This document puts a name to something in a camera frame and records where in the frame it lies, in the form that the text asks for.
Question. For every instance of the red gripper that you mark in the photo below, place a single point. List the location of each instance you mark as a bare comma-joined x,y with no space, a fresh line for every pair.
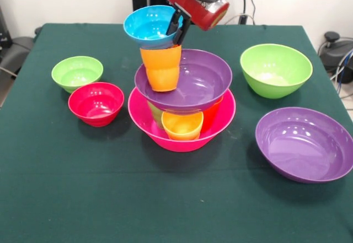
193,6

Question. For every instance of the blue bowl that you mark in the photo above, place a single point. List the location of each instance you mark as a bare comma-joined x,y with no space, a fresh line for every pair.
143,25

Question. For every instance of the orange cup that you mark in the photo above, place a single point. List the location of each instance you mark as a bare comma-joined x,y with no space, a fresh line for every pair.
161,69

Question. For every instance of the purple bowl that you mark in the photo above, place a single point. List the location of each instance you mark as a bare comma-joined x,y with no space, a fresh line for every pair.
303,146
204,80

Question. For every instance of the green cup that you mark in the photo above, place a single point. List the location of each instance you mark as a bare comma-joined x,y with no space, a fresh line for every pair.
155,116

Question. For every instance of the red cup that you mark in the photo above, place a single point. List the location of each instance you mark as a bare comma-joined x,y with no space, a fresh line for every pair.
211,117

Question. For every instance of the yellow cup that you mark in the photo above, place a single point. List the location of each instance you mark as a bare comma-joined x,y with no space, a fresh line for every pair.
182,128

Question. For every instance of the large pink bowl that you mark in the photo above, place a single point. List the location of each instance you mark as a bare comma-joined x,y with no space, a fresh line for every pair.
138,121

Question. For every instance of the large green bowl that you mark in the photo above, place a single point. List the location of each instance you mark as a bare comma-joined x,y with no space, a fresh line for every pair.
275,66

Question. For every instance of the small green bowl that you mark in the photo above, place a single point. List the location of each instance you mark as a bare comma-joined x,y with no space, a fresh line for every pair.
77,73

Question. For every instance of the small red bowl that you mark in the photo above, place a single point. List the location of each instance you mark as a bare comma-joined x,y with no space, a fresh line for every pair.
95,105

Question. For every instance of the black floor stand base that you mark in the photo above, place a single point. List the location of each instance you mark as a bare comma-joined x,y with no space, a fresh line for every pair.
335,50
13,53

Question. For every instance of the dark green tablecloth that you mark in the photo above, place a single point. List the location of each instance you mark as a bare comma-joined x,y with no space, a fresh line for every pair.
193,199

